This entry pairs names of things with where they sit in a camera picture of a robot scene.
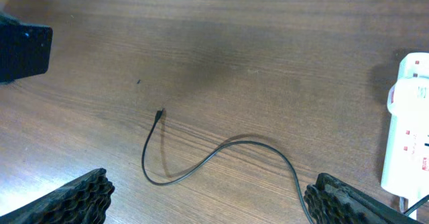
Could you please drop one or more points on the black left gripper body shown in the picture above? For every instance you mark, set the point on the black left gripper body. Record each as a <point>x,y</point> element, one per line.
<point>25,49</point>

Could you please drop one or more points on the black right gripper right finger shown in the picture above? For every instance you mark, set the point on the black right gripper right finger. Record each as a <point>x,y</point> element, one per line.
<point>331,200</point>

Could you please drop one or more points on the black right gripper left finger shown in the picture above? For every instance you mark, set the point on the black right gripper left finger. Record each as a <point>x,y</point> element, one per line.
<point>82,200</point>

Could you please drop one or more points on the white power strip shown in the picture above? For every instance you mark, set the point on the white power strip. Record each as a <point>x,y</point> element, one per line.
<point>405,170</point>

